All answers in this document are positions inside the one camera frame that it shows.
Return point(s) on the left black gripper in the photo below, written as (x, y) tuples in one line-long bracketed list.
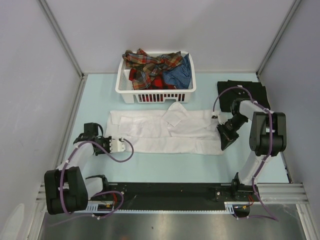
[(107, 139)]

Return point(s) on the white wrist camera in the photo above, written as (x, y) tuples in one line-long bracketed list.
[(117, 145), (220, 117)]

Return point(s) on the aluminium corner post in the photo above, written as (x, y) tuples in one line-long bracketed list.
[(278, 36), (60, 36)]

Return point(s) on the left aluminium corner post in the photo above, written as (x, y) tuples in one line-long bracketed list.
[(60, 36)]

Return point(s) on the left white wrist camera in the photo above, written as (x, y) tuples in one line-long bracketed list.
[(117, 145)]

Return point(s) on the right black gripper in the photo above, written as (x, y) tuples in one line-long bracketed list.
[(230, 138)]

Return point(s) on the folded black shirt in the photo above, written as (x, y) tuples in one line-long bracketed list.
[(256, 89)]

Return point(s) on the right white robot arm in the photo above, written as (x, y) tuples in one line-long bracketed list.
[(267, 138)]

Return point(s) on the blue checked shirt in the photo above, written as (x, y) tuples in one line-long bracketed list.
[(180, 76)]

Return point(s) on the aluminium frame rail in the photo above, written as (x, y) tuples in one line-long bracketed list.
[(282, 193)]

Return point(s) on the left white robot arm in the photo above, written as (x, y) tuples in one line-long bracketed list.
[(67, 189)]

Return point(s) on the red black plaid shirt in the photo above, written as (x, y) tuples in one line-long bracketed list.
[(157, 84)]

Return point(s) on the white plastic laundry basket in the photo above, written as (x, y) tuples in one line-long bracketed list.
[(124, 85)]

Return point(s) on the white long sleeve shirt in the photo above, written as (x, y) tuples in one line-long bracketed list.
[(172, 131)]

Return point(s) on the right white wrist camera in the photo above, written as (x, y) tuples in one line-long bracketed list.
[(220, 117)]

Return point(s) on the right aluminium corner post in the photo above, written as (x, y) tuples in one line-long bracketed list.
[(278, 36)]

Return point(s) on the brown plaid shirt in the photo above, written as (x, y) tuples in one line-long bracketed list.
[(144, 68)]

